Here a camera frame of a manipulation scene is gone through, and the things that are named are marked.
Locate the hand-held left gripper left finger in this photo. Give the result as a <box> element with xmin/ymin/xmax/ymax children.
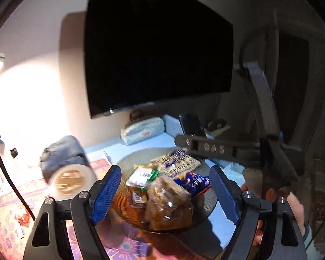
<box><xmin>23</xmin><ymin>165</ymin><xmax>122</xmax><ymax>260</ymax></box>

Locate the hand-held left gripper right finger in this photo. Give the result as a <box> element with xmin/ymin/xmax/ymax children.
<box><xmin>209</xmin><ymin>165</ymin><xmax>308</xmax><ymax>260</ymax></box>

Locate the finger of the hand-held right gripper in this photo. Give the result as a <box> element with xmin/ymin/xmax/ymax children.
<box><xmin>175</xmin><ymin>134</ymin><xmax>236</xmax><ymax>160</ymax></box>

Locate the ribbed glass plate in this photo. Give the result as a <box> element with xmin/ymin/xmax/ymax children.
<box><xmin>108</xmin><ymin>148</ymin><xmax>217</xmax><ymax>232</ymax></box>

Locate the purple white snack packet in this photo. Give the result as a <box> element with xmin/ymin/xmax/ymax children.
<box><xmin>151</xmin><ymin>148</ymin><xmax>201</xmax><ymax>178</ymax></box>

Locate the green label snack packet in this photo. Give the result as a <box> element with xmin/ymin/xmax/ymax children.
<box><xmin>126</xmin><ymin>166</ymin><xmax>160</xmax><ymax>209</ymax></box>

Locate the clear golden cracker packet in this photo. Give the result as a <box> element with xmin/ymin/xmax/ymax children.
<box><xmin>145</xmin><ymin>175</ymin><xmax>194</xmax><ymax>231</ymax></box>

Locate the person's right hand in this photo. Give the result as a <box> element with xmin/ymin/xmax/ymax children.
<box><xmin>265</xmin><ymin>187</ymin><xmax>305</xmax><ymax>236</ymax></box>

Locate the black smartphone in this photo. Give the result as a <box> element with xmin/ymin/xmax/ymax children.
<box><xmin>179</xmin><ymin>113</ymin><xmax>208</xmax><ymax>141</ymax></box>

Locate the light blue tissue packet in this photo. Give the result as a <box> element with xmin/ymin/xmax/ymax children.
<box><xmin>222</xmin><ymin>161</ymin><xmax>247</xmax><ymax>179</ymax></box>

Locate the blue chip packet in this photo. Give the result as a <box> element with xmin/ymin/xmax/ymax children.
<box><xmin>173</xmin><ymin>172</ymin><xmax>212</xmax><ymax>197</ymax></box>

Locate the brown thermos flask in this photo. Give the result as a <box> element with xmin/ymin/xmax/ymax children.
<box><xmin>48</xmin><ymin>162</ymin><xmax>98</xmax><ymax>197</ymax></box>

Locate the grey fabric pouch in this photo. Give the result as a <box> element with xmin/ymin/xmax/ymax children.
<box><xmin>40</xmin><ymin>135</ymin><xmax>91</xmax><ymax>180</ymax></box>

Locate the pale patterned pencil case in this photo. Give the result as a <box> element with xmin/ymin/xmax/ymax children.
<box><xmin>120</xmin><ymin>116</ymin><xmax>166</xmax><ymax>145</ymax></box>

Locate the small red packet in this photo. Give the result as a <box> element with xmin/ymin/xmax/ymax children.
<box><xmin>15</xmin><ymin>213</ymin><xmax>33</xmax><ymax>226</ymax></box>

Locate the white sachet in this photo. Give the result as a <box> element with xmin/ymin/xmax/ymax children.
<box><xmin>15</xmin><ymin>223</ymin><xmax>25</xmax><ymax>240</ymax></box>

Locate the white bottle black cap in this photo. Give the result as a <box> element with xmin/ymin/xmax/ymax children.
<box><xmin>9</xmin><ymin>148</ymin><xmax>19</xmax><ymax>168</ymax></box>

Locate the black television screen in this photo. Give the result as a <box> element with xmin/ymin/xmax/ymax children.
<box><xmin>84</xmin><ymin>0</ymin><xmax>235</xmax><ymax>120</ymax></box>

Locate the floral pink tablecloth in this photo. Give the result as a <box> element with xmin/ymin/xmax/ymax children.
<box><xmin>0</xmin><ymin>152</ymin><xmax>206</xmax><ymax>260</ymax></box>

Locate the black cable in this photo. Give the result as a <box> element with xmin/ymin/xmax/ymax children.
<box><xmin>0</xmin><ymin>134</ymin><xmax>36</xmax><ymax>221</ymax></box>

